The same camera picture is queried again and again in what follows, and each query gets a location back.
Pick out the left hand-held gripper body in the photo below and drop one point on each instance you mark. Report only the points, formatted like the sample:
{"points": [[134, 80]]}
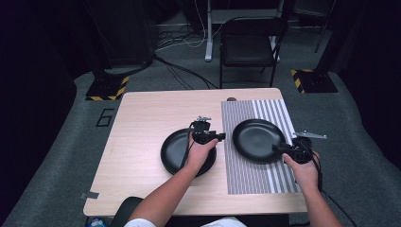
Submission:
{"points": [[201, 132]]}

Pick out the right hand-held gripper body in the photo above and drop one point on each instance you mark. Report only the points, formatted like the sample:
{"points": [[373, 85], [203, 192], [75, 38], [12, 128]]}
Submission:
{"points": [[301, 149]]}

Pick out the black plate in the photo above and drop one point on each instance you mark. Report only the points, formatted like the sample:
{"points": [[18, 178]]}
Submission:
{"points": [[173, 151], [255, 138]]}

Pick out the person's left hand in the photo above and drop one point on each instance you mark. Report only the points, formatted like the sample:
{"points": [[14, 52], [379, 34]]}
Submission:
{"points": [[198, 156]]}

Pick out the person's right hand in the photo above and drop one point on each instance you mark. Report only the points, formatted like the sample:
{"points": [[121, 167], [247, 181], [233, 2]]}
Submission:
{"points": [[305, 175]]}

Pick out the small brown round knob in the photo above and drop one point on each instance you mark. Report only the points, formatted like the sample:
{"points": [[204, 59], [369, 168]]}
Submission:
{"points": [[231, 99]]}

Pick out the grey striped mat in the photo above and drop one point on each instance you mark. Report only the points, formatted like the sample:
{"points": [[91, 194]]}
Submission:
{"points": [[246, 179]]}

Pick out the yellow striped black stand base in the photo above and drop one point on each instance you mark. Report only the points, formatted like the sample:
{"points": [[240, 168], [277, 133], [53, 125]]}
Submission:
{"points": [[107, 88], [315, 81]]}

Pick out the person's white shirt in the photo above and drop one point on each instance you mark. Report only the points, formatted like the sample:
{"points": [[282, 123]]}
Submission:
{"points": [[223, 222]]}

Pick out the black folding chair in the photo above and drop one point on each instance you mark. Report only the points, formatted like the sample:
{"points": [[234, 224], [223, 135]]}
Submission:
{"points": [[249, 47]]}

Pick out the large black cabinet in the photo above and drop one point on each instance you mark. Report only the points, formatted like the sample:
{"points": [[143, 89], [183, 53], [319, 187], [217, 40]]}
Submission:
{"points": [[123, 31]]}

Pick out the grey tape piece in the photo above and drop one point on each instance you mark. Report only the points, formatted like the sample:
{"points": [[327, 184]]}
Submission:
{"points": [[90, 195]]}

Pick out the blue and white packet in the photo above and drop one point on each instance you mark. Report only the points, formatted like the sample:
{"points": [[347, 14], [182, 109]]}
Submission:
{"points": [[96, 222]]}

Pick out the white desk frame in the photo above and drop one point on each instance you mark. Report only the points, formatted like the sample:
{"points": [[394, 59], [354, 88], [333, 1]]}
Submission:
{"points": [[208, 38]]}

